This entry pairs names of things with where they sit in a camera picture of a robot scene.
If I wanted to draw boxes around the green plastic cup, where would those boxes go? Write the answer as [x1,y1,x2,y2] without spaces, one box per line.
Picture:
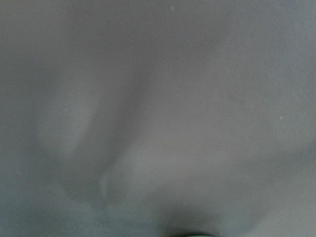
[172,232,215,237]

